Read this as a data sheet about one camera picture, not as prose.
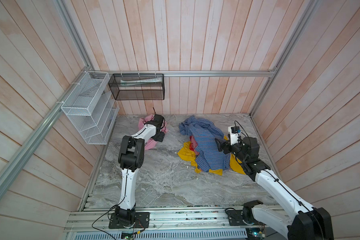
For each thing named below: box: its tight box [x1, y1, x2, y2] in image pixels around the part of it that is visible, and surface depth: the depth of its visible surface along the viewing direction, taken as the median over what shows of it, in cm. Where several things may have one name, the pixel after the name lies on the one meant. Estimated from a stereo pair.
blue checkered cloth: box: [178, 115, 231, 173], surface depth 90 cm
